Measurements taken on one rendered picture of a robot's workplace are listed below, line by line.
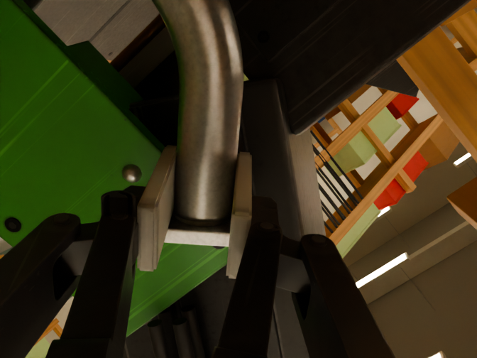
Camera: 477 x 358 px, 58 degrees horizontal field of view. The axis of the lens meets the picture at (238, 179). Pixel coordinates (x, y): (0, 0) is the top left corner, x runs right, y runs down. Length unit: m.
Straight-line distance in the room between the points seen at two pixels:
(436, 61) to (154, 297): 0.84
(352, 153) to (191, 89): 3.35
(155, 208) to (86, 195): 0.11
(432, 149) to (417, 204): 5.54
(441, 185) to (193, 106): 9.54
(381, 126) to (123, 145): 3.59
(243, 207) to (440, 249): 7.70
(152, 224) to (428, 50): 0.89
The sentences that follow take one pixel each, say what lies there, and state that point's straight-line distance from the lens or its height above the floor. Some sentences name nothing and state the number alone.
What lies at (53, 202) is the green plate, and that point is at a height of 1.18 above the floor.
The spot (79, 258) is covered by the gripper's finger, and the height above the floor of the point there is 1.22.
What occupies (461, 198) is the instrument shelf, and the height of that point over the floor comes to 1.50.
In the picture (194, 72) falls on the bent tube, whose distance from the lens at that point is 0.19.
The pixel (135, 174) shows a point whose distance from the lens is 0.25.
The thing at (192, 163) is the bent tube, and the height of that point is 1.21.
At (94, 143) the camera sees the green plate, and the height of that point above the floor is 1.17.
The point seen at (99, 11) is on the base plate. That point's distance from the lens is 0.78.
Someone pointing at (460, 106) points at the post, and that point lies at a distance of 1.03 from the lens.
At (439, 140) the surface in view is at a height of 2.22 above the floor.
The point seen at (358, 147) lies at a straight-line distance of 3.54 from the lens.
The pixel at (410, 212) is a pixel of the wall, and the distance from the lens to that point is 9.76.
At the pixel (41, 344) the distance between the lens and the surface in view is 6.70.
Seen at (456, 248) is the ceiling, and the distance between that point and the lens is 7.89.
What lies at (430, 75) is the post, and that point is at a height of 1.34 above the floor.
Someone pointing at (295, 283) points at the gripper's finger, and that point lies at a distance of 0.16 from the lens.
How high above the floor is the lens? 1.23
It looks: 2 degrees up
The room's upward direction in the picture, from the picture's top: 141 degrees clockwise
